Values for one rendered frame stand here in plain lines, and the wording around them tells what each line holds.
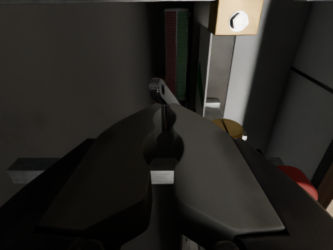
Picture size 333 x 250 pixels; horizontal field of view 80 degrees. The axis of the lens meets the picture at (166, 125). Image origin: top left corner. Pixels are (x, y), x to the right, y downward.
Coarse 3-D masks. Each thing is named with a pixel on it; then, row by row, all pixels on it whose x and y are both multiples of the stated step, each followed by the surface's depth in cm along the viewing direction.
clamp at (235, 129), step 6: (216, 120) 30; (222, 120) 30; (228, 120) 29; (222, 126) 28; (228, 126) 28; (234, 126) 28; (240, 126) 28; (228, 132) 27; (234, 132) 27; (240, 132) 27; (246, 132) 28; (246, 138) 28
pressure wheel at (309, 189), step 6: (258, 150) 36; (282, 168) 27; (288, 168) 27; (294, 168) 28; (288, 174) 26; (294, 174) 26; (300, 174) 27; (294, 180) 25; (300, 180) 26; (306, 180) 26; (306, 186) 25; (312, 186) 26; (312, 192) 26
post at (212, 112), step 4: (208, 108) 39; (212, 108) 39; (216, 108) 39; (208, 112) 37; (212, 112) 37; (216, 112) 37; (220, 112) 37; (208, 116) 36; (212, 116) 36; (216, 116) 36; (220, 116) 36; (212, 120) 35
